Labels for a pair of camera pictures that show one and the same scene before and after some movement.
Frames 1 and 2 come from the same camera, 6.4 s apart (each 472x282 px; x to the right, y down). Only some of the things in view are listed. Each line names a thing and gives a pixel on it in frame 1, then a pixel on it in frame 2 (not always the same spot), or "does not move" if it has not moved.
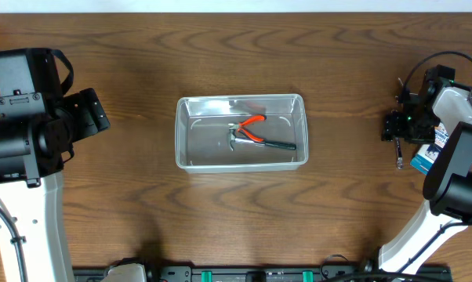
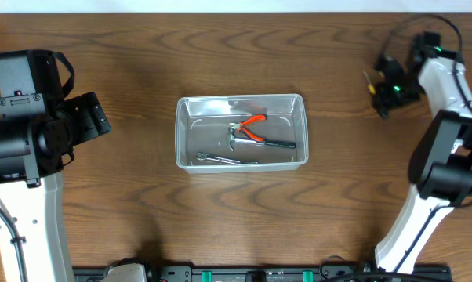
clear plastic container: [241, 132] does not move
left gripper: [84, 113] does not move
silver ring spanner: [399, 154] -> [205, 156]
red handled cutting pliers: [238, 127] does not move
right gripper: [393, 127] -> [384, 102]
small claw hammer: [233, 139] does not move
